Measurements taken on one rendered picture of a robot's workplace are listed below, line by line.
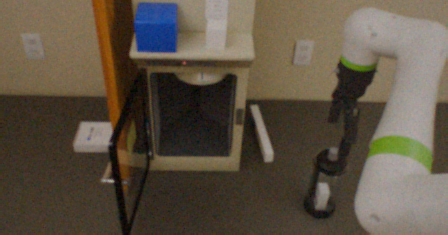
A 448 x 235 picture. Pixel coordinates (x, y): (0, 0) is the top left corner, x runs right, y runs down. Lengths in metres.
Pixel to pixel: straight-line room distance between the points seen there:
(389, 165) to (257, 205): 0.76
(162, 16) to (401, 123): 0.61
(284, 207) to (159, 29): 0.75
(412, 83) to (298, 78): 0.98
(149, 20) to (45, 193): 0.76
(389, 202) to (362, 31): 0.43
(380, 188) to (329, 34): 1.08
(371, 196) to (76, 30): 1.32
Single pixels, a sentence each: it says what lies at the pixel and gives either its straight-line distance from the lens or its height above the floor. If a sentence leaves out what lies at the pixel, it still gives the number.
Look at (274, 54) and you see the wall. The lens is 1.89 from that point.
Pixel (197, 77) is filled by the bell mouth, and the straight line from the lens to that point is 1.42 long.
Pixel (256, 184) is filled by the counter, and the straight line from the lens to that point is 1.66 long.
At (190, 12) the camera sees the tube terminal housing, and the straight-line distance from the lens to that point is 1.28.
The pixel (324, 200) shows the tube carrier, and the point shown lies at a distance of 1.53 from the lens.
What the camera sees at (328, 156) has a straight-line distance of 1.45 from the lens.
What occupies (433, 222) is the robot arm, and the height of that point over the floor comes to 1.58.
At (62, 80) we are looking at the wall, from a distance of 2.04.
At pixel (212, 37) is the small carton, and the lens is 1.22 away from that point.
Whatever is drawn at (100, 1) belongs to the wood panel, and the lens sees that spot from 1.19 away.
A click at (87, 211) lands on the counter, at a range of 1.61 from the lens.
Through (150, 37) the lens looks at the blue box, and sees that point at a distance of 1.20.
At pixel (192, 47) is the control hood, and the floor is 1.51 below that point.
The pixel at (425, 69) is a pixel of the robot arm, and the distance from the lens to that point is 1.08.
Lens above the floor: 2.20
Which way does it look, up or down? 41 degrees down
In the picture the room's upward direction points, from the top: 3 degrees clockwise
